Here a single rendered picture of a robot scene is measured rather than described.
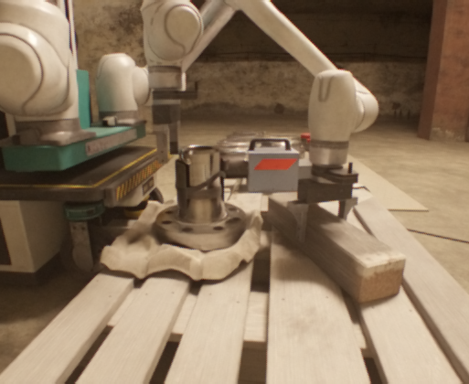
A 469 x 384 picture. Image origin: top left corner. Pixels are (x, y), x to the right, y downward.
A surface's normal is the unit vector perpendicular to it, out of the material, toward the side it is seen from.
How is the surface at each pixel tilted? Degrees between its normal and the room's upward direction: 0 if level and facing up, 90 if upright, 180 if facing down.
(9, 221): 90
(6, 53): 98
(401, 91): 90
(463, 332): 0
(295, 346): 0
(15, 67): 96
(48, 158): 90
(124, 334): 0
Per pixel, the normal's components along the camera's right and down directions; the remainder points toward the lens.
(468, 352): 0.00, -0.96
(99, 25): -0.13, 0.29
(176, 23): 0.43, 0.40
